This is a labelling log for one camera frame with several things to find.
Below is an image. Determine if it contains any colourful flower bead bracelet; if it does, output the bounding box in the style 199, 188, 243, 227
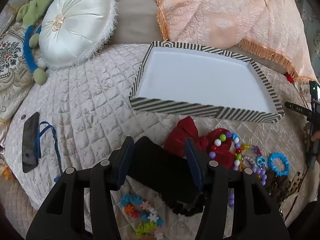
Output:
120, 194, 165, 240

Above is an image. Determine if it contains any blue lanyard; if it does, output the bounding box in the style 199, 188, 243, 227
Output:
35, 121, 63, 183

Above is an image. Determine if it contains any white round satin cushion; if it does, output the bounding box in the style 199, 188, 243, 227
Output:
37, 0, 119, 68

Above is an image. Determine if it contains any black smartphone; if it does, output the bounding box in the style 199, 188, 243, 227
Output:
22, 112, 40, 173

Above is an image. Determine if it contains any orange patterned cloth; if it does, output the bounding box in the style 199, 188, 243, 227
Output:
0, 164, 14, 180

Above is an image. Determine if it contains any peach fringed blanket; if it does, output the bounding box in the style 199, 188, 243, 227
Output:
149, 0, 318, 82

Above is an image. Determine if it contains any green and blue plush toy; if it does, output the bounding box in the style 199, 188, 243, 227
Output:
15, 0, 57, 85

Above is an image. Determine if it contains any beige upholstered headboard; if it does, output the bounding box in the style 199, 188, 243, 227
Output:
99, 0, 288, 74

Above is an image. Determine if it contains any beige floral pillow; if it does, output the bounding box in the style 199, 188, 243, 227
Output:
297, 80, 312, 105

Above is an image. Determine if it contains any striped cardboard box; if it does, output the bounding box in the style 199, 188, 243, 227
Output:
129, 40, 285, 123

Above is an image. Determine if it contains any skull charm bead bracelet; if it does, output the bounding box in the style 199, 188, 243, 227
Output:
241, 144, 267, 170

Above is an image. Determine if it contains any leopard print scrunchie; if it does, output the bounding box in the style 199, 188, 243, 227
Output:
285, 171, 307, 198

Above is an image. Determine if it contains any multicoloured bead bracelet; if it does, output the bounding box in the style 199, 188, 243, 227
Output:
209, 132, 243, 172

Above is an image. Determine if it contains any red satin bow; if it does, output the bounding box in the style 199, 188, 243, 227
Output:
164, 116, 237, 169

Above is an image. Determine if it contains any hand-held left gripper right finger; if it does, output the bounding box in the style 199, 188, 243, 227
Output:
184, 137, 292, 240

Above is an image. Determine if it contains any blue bead bracelet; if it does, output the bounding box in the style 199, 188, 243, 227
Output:
268, 152, 292, 175

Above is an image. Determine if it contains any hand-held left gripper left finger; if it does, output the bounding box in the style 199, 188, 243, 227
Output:
26, 136, 135, 240

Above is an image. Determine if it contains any black knit headband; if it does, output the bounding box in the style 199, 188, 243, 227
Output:
126, 136, 203, 209

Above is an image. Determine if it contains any purple bead bracelet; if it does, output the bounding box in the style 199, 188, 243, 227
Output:
228, 166, 268, 207

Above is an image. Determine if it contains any cream quilted bedspread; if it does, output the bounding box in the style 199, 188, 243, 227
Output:
5, 44, 313, 240

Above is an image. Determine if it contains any floral tapestry cushion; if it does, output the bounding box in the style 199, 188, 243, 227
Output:
0, 21, 35, 125

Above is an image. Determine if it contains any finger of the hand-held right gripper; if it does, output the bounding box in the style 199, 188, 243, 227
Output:
285, 101, 313, 117

